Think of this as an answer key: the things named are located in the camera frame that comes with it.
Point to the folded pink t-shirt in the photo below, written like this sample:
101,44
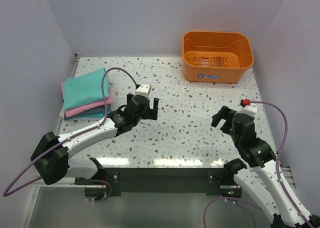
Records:
80,109

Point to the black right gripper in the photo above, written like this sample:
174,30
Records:
224,113

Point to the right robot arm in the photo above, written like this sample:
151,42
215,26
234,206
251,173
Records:
258,172

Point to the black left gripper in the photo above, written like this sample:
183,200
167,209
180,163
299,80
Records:
152,113

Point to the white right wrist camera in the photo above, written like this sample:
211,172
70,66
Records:
248,108

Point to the orange plastic basket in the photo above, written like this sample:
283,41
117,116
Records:
216,56

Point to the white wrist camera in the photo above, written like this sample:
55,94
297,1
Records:
248,108
143,90

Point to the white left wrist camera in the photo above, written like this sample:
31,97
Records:
143,90

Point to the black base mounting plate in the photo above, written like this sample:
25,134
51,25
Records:
116,181

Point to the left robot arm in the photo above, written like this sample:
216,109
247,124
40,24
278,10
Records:
52,154

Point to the folded turquoise t-shirt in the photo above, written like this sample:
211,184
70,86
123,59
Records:
96,116

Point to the folded dark teal t-shirt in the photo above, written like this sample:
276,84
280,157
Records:
95,110

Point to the mint green t-shirt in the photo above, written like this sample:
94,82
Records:
91,90

